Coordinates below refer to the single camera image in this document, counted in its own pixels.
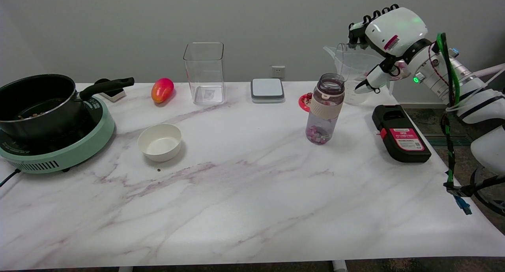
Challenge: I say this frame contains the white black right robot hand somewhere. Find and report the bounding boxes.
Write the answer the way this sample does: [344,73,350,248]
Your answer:
[348,4,430,95]

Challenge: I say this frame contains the clear plastic measuring cup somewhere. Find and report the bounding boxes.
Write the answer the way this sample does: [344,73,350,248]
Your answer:
[335,42,384,83]

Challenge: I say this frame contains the pink white candy pieces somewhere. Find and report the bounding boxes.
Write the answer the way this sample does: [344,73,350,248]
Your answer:
[307,124,331,144]

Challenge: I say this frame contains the large translucent measuring jug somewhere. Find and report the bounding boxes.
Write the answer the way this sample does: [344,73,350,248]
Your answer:
[323,46,396,105]

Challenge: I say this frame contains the clear bottle with beige sleeve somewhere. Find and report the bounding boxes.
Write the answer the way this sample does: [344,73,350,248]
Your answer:
[305,73,346,145]

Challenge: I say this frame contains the red bottle cap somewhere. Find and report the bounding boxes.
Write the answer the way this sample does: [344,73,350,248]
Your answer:
[298,92,313,113]

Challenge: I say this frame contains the white pipe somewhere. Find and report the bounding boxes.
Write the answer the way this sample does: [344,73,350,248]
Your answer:
[473,63,505,78]

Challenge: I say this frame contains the black device with red label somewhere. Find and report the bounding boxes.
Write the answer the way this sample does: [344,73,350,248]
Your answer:
[372,104,432,163]

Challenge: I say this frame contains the floor vent grille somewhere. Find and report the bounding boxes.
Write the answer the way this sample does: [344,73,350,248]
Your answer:
[423,134,448,148]

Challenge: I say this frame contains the grey white square lid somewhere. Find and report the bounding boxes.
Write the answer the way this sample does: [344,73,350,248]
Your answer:
[251,78,285,103]

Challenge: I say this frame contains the clear square storage container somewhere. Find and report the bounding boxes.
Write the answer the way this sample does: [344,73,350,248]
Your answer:
[183,42,226,105]

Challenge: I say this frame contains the red orange mango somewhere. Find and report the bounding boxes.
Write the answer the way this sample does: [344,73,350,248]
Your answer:
[151,78,174,103]

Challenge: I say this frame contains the white round bowl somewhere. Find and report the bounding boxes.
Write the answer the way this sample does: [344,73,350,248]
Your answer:
[138,124,183,162]

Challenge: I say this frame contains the white black plug adapter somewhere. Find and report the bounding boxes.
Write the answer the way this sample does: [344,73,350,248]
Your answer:
[95,79,127,103]

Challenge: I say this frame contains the green induction cooker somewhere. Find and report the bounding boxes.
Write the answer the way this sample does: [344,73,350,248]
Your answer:
[0,95,116,174]

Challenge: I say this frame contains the black green robot cables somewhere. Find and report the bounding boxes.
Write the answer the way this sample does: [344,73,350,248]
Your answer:
[436,32,505,217]

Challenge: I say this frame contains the black pot with handle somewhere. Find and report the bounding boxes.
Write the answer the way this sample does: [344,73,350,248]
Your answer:
[0,74,135,140]

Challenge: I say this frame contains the black cooker power cord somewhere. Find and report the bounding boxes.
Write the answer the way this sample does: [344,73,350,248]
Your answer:
[0,169,21,188]

